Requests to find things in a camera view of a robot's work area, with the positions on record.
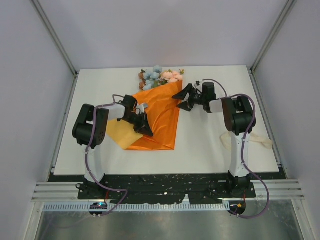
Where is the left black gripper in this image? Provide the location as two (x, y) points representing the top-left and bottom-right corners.
(122, 112), (153, 137)

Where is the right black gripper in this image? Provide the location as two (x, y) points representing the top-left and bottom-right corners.
(173, 84), (206, 112)

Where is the orange wrapping paper sheet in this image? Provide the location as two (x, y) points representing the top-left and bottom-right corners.
(106, 81), (183, 151)

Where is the fake flower bouquet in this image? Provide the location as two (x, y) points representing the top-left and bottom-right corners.
(138, 65), (166, 91)

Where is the cream ribbon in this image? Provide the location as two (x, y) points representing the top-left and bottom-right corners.
(219, 132), (273, 151)

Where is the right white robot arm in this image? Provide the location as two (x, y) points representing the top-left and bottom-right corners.
(172, 79), (256, 197)

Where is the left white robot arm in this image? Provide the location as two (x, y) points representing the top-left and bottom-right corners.
(72, 95), (154, 199)

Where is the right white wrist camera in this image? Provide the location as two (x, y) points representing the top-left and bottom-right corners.
(194, 80), (203, 91)

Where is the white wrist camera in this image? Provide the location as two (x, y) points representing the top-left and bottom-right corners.
(135, 103), (148, 115)
(194, 80), (203, 91)

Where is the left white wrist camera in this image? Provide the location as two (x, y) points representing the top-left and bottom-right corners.
(135, 103), (148, 115)

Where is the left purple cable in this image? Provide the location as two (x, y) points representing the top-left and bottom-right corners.
(84, 94), (128, 218)

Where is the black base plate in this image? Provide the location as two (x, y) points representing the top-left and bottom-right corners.
(47, 172), (258, 205)

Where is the white slotted cable duct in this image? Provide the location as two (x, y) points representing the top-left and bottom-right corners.
(42, 201), (230, 213)

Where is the left aluminium frame post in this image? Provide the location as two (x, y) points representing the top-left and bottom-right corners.
(31, 0), (79, 76)

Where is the aluminium frame post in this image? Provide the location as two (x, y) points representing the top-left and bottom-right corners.
(249, 0), (298, 72)
(31, 0), (79, 76)

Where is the right aluminium frame post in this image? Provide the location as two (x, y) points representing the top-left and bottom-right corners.
(249, 0), (298, 72)

